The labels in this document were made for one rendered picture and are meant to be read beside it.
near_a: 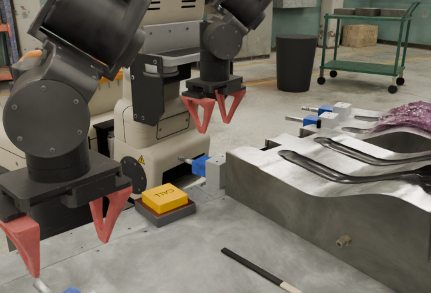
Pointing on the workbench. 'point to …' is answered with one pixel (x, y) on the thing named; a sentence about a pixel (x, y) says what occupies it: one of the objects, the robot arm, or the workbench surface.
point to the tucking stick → (260, 271)
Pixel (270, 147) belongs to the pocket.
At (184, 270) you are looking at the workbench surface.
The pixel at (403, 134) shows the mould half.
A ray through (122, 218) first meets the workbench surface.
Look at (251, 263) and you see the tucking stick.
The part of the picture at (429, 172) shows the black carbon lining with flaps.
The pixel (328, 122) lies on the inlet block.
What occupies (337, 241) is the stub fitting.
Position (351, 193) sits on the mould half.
